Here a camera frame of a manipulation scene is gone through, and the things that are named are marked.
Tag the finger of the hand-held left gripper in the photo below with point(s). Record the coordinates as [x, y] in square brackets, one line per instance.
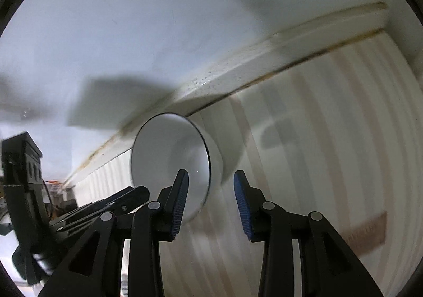
[112, 199]

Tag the deep white bowl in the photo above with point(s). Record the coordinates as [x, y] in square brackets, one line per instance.
[158, 151]

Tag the striped cat print tablecloth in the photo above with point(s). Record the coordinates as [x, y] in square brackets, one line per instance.
[314, 168]

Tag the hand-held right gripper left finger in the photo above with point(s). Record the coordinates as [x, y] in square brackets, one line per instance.
[180, 206]

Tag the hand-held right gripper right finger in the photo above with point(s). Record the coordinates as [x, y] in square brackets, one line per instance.
[243, 209]

